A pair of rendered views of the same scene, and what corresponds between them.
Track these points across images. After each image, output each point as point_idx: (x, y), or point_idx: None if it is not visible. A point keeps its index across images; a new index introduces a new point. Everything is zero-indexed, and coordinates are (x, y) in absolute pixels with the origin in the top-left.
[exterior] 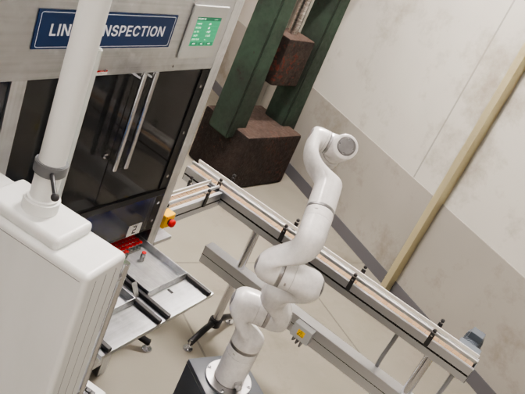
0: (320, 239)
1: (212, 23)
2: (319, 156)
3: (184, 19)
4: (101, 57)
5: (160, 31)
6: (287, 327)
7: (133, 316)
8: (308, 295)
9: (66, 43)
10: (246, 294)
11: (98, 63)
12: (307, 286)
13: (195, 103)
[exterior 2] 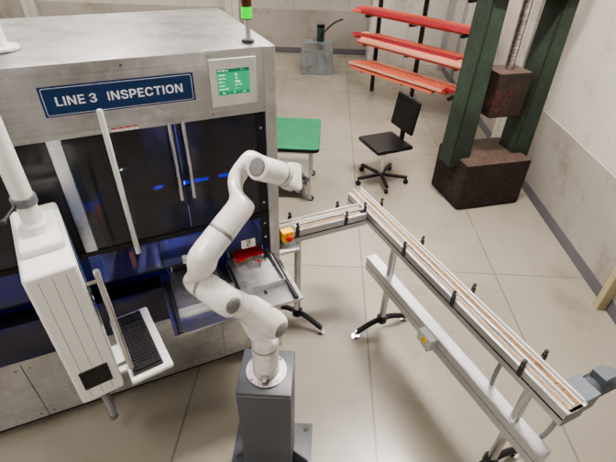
0: (197, 259)
1: (237, 72)
2: (231, 179)
3: (203, 74)
4: (125, 115)
5: (178, 88)
6: (275, 335)
7: None
8: (215, 311)
9: (78, 109)
10: None
11: (103, 121)
12: (211, 302)
13: (263, 142)
